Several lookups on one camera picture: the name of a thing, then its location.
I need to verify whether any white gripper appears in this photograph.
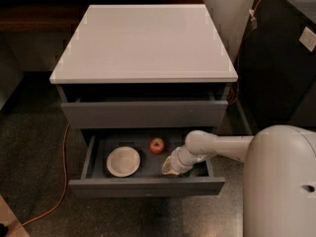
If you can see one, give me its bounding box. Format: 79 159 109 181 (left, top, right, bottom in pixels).
162 146 198 176

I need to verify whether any red apple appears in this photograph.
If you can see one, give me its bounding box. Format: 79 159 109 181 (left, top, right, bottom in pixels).
149 137 165 155

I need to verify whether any grey drawer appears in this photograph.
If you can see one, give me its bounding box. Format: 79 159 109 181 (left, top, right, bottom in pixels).
61 97 228 128
69 128 225 198

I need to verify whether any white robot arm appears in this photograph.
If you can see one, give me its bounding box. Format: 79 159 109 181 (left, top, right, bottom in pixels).
162 125 316 237

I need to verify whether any grey top drawer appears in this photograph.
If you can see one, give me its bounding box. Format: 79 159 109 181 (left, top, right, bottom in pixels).
61 97 228 128

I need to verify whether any grey drawer cabinet white top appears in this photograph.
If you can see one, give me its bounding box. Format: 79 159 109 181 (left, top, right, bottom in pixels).
48 4 239 136

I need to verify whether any green yellow sponge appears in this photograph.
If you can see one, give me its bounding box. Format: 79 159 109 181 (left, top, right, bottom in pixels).
189 162 208 177

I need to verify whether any white ceramic bowl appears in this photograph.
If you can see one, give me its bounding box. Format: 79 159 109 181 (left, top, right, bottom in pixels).
107 146 140 178

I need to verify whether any dark wooden shelf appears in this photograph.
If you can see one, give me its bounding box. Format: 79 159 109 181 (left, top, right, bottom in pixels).
0 0 203 33

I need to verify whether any orange cable on floor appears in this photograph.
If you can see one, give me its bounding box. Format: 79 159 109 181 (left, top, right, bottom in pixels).
4 123 71 237

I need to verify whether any white wall outlet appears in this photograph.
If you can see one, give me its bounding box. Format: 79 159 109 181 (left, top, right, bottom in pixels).
299 27 316 52

